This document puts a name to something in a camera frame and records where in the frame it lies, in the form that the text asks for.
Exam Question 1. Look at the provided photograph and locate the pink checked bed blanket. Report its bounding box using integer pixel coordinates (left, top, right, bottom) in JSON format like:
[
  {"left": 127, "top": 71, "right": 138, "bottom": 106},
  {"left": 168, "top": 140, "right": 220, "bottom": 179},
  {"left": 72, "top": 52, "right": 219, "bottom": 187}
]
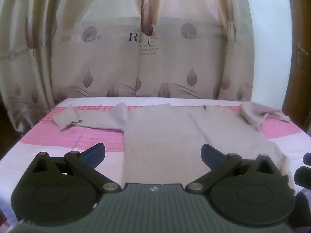
[{"left": 0, "top": 97, "right": 311, "bottom": 233}]

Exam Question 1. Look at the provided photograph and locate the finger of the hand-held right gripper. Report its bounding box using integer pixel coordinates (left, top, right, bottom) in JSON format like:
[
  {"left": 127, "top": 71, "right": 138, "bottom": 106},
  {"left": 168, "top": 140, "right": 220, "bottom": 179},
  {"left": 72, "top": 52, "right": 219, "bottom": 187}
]
[{"left": 294, "top": 152, "right": 311, "bottom": 187}]

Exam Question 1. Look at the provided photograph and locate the brown wooden door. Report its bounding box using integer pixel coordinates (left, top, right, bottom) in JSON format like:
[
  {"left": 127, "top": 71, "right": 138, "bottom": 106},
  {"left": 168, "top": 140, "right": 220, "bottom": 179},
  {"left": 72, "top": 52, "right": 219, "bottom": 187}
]
[{"left": 281, "top": 0, "right": 311, "bottom": 136}]

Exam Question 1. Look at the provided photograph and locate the beige leaf-print curtain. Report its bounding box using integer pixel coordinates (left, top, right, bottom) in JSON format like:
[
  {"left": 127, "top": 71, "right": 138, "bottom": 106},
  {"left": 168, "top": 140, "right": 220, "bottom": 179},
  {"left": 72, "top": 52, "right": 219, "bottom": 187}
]
[{"left": 0, "top": 0, "right": 255, "bottom": 133}]

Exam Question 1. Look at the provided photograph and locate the metal door handle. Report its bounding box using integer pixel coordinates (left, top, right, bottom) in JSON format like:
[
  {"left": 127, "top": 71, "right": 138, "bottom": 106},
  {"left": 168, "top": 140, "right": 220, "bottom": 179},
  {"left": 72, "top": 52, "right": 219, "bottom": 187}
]
[{"left": 297, "top": 41, "right": 308, "bottom": 65}]

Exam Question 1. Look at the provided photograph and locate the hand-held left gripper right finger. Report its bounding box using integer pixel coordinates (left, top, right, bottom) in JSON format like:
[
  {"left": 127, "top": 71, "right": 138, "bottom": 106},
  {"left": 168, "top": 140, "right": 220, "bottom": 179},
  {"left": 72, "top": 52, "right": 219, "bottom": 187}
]
[{"left": 185, "top": 144, "right": 276, "bottom": 193}]

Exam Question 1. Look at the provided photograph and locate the beige knit sweater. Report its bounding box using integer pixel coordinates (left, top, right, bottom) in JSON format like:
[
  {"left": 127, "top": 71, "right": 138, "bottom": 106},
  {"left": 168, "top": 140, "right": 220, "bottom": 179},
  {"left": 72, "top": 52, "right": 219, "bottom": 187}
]
[{"left": 52, "top": 102, "right": 296, "bottom": 197}]

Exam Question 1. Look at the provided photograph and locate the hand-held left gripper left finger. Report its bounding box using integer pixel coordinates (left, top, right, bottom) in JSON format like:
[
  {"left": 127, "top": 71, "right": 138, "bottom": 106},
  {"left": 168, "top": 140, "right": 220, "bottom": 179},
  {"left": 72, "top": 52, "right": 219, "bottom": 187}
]
[{"left": 31, "top": 143, "right": 122, "bottom": 193}]

